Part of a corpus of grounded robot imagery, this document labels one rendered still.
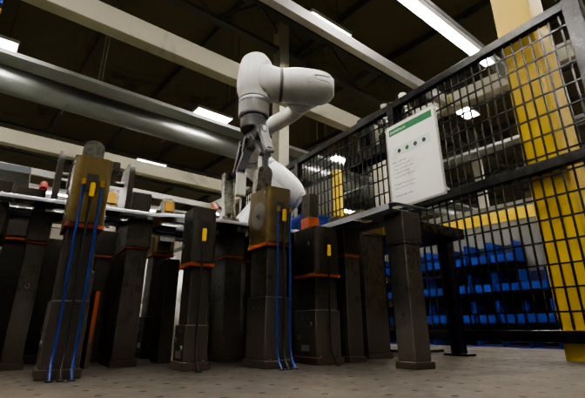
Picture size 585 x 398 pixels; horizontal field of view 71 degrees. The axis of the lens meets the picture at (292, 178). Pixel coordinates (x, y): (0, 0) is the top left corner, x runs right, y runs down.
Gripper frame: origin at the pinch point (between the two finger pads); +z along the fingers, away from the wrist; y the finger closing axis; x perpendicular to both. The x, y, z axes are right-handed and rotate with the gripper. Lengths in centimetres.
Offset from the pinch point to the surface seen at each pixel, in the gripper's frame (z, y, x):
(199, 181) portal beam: -223, 615, -197
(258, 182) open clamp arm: 5.6, -17.7, 6.9
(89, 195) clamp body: 15.7, -22.6, 40.7
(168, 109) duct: -402, 699, -144
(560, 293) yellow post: 29, -45, -58
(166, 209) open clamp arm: 6.0, 14.1, 18.2
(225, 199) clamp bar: 0.6, 13.9, 1.3
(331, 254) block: 21.2, -23.5, -8.3
